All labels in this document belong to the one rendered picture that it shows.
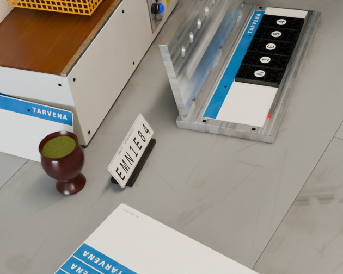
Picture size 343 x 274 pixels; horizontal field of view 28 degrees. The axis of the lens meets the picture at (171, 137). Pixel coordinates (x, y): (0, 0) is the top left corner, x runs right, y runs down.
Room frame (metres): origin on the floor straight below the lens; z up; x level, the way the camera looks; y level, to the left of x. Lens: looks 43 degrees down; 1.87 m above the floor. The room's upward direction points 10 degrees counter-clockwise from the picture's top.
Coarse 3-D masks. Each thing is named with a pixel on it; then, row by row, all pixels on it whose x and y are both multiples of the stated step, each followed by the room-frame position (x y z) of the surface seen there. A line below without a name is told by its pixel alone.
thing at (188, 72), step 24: (192, 0) 1.19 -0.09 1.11; (216, 0) 1.30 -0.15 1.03; (240, 0) 1.39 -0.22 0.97; (192, 24) 1.18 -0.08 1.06; (216, 24) 1.27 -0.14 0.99; (168, 48) 1.05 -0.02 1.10; (192, 48) 1.15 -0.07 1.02; (216, 48) 1.22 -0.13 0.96; (168, 72) 1.06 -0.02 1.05; (192, 72) 1.11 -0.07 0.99; (192, 96) 1.08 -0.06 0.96
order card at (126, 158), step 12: (144, 120) 1.04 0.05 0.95; (132, 132) 1.00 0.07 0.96; (144, 132) 1.02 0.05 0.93; (132, 144) 0.98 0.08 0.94; (144, 144) 1.00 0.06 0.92; (120, 156) 0.94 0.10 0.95; (132, 156) 0.96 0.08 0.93; (108, 168) 0.91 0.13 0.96; (120, 168) 0.92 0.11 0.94; (132, 168) 0.94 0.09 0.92; (120, 180) 0.90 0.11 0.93
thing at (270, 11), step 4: (268, 8) 1.38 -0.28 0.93; (272, 8) 1.38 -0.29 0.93; (276, 8) 1.38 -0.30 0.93; (280, 8) 1.38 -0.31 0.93; (268, 12) 1.37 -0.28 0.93; (272, 12) 1.37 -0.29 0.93; (276, 12) 1.37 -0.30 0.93; (280, 12) 1.36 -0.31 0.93; (284, 12) 1.36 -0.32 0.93; (288, 12) 1.36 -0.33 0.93; (292, 12) 1.35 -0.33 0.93; (296, 12) 1.35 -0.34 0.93; (300, 12) 1.35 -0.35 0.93; (304, 12) 1.34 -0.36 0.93; (288, 16) 1.34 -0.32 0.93; (292, 16) 1.33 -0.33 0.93; (296, 16) 1.33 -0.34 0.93; (300, 16) 1.33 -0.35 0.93; (304, 16) 1.33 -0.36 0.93; (304, 20) 1.32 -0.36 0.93
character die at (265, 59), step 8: (248, 56) 1.21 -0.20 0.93; (256, 56) 1.21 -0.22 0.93; (264, 56) 1.20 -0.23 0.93; (272, 56) 1.20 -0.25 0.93; (280, 56) 1.19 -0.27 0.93; (288, 56) 1.19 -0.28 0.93; (248, 64) 1.18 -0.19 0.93; (256, 64) 1.18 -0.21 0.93; (264, 64) 1.17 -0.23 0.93; (272, 64) 1.17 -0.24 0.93; (280, 64) 1.17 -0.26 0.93
